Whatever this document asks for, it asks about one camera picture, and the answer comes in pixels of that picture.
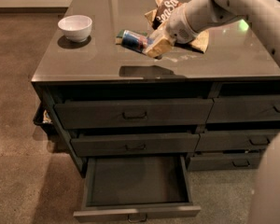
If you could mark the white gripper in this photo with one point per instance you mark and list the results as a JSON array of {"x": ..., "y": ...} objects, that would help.
[{"x": 177, "y": 24}]

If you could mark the redbull can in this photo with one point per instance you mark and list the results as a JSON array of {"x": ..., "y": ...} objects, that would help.
[{"x": 134, "y": 41}]

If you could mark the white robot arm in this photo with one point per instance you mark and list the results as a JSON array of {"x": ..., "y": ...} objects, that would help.
[{"x": 263, "y": 17}]

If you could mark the dark grey counter cabinet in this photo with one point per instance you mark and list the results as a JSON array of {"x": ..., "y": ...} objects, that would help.
[{"x": 97, "y": 69}]

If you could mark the top right drawer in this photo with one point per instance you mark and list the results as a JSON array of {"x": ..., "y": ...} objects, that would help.
[{"x": 245, "y": 109}]

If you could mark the top left drawer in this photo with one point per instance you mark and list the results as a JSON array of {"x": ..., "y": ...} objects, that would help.
[{"x": 132, "y": 113}]

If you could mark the middle right drawer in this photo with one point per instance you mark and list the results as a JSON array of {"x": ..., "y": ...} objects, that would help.
[{"x": 235, "y": 140}]

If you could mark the middle left drawer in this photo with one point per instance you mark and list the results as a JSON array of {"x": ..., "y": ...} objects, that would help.
[{"x": 126, "y": 144}]

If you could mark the open bottom left drawer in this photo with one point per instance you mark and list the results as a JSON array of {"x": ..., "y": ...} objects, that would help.
[{"x": 136, "y": 189}]

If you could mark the brown chip bag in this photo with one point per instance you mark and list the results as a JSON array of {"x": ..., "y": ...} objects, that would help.
[{"x": 162, "y": 12}]

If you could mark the green yellow sponge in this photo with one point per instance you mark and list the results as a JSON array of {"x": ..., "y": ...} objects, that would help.
[{"x": 119, "y": 36}]

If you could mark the white ceramic bowl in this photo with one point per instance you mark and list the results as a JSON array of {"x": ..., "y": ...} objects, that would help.
[{"x": 76, "y": 28}]

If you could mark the black side basket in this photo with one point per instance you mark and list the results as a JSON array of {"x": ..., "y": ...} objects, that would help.
[{"x": 42, "y": 120}]

